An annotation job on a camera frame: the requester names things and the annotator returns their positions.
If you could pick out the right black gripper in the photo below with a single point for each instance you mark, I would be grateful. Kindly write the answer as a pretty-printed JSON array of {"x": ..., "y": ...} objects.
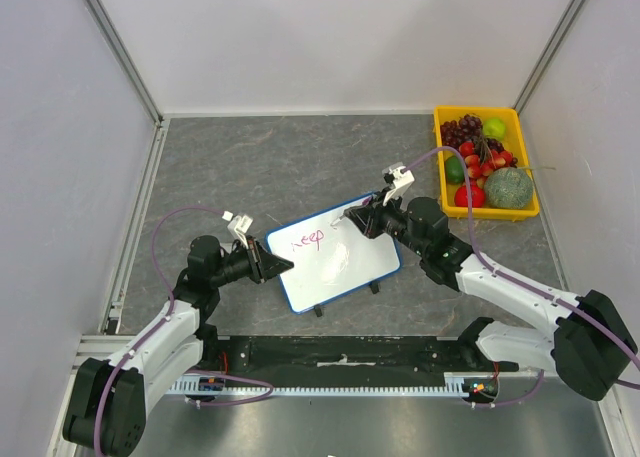
[{"x": 375, "y": 218}]

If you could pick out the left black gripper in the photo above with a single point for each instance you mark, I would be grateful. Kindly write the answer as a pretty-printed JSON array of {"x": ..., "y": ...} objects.
[{"x": 264, "y": 265}]

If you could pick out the blue framed whiteboard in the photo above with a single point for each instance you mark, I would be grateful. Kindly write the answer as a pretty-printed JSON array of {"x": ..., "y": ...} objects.
[{"x": 330, "y": 262}]

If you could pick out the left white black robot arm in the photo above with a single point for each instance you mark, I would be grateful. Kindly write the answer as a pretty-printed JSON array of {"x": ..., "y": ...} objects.
[{"x": 112, "y": 398}]

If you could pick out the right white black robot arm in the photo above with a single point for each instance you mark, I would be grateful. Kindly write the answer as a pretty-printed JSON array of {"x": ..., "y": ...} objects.
[{"x": 581, "y": 339}]

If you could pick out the red apple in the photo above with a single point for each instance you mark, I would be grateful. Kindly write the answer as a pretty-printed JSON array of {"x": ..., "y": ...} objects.
[{"x": 477, "y": 200}]

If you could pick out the dark green lime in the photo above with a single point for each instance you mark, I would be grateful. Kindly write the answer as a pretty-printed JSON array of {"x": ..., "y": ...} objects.
[{"x": 454, "y": 170}]

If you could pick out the dark red grape bunch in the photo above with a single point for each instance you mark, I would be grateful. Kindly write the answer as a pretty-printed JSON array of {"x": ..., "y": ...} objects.
[{"x": 468, "y": 128}]

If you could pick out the red cherry cluster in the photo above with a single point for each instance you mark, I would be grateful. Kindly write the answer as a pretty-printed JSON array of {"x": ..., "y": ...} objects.
[{"x": 483, "y": 159}]

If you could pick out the netted green melon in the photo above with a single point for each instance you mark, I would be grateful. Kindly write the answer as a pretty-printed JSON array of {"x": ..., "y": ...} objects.
[{"x": 509, "y": 188}]

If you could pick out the light green apple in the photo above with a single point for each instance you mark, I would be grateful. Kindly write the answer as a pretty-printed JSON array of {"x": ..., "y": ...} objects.
[{"x": 494, "y": 128}]

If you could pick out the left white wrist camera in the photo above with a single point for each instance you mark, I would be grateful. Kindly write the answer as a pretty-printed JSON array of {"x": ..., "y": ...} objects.
[{"x": 238, "y": 226}]

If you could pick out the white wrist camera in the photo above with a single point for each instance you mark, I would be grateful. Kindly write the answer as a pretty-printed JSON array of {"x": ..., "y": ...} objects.
[
  {"x": 238, "y": 226},
  {"x": 398, "y": 179}
]

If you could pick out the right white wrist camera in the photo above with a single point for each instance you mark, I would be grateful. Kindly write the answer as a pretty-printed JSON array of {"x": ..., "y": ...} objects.
[{"x": 398, "y": 179}]

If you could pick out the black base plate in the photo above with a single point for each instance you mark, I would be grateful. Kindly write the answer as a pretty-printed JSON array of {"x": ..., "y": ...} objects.
[{"x": 346, "y": 361}]

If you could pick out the slotted cable duct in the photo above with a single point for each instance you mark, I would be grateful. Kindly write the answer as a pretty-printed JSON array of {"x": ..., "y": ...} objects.
[{"x": 194, "y": 385}]

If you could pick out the right aluminium frame post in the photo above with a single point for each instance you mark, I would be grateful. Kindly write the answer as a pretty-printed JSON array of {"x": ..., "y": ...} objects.
[{"x": 553, "y": 45}]

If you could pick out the aluminium frame post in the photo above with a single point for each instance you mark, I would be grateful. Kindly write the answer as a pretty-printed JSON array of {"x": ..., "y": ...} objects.
[
  {"x": 117, "y": 46},
  {"x": 553, "y": 45}
]

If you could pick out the left aluminium frame post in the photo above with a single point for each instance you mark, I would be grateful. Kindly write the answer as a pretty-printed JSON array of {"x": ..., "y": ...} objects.
[{"x": 117, "y": 46}]

